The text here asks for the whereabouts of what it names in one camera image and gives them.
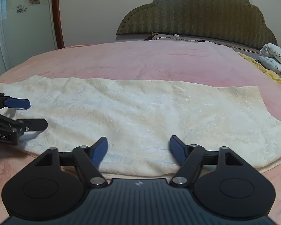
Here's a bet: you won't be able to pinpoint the cream white pants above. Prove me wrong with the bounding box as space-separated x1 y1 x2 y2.
0 76 281 177

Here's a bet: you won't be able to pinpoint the frosted glass wardrobe door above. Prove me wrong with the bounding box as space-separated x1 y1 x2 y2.
0 0 57 75

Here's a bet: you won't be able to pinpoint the pink bed blanket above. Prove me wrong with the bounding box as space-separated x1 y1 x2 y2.
0 40 281 224

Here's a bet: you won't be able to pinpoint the yellow blanket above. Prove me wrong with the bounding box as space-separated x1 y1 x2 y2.
238 52 281 85

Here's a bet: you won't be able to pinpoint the grey bed sheet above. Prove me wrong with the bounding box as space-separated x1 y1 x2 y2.
116 33 259 54

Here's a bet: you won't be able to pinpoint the folded white patterned cloth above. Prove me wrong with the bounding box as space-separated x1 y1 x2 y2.
258 43 281 77

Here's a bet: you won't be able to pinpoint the olive striped headboard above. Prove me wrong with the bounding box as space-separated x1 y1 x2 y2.
117 0 277 49

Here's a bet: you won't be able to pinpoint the brown wooden door frame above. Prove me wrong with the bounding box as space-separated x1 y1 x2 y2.
51 0 64 49

